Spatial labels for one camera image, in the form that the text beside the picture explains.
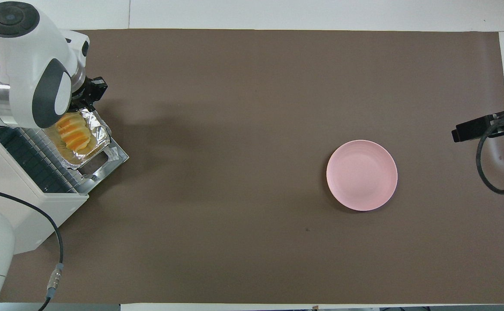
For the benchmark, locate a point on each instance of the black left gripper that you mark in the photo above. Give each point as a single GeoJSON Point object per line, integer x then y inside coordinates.
{"type": "Point", "coordinates": [83, 93]}

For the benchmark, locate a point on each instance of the aluminium foil tray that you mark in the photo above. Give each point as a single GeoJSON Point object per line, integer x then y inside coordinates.
{"type": "Point", "coordinates": [98, 131]}

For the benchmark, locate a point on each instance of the sliced yellow bread loaf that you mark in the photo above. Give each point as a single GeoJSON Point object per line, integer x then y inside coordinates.
{"type": "Point", "coordinates": [74, 134]}

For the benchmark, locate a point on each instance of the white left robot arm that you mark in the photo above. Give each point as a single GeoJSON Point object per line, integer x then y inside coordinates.
{"type": "Point", "coordinates": [23, 52]}

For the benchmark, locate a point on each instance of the glass oven door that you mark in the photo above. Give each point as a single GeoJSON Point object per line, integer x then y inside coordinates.
{"type": "Point", "coordinates": [113, 157]}

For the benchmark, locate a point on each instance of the cream toaster oven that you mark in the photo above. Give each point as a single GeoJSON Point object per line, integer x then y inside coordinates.
{"type": "Point", "coordinates": [10, 207]}

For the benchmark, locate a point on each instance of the pink round plate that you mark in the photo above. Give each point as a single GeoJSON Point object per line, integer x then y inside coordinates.
{"type": "Point", "coordinates": [361, 175]}

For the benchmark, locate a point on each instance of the brown table mat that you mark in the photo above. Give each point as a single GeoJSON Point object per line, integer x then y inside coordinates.
{"type": "Point", "coordinates": [234, 129]}

